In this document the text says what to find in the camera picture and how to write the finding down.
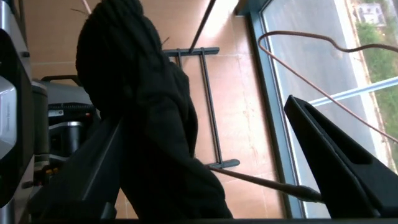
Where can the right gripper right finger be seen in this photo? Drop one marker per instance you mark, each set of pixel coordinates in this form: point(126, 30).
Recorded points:
point(348, 168)

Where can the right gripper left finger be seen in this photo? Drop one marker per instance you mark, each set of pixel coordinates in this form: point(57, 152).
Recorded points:
point(93, 174)

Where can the black shorts with white stripes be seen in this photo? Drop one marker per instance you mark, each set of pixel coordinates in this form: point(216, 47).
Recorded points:
point(140, 109)

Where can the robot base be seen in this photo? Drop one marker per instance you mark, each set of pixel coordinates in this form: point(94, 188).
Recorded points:
point(15, 93)

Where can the black clothes rack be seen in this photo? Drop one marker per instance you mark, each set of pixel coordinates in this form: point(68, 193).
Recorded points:
point(211, 102)

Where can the window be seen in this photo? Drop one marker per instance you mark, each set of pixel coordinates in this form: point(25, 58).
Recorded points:
point(311, 77)

